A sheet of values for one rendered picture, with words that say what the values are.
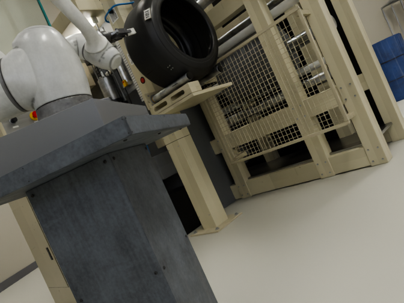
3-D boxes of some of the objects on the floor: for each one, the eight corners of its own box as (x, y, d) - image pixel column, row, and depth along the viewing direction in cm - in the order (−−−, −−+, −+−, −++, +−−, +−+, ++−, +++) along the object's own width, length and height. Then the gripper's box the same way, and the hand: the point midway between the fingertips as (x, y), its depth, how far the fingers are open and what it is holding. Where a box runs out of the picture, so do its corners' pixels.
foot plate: (190, 237, 232) (189, 234, 232) (214, 219, 251) (213, 216, 251) (218, 232, 213) (216, 229, 213) (242, 213, 232) (241, 210, 232)
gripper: (101, 26, 165) (137, 17, 182) (89, 39, 174) (124, 30, 191) (110, 39, 166) (144, 30, 183) (97, 53, 175) (131, 43, 192)
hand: (129, 32), depth 185 cm, fingers closed
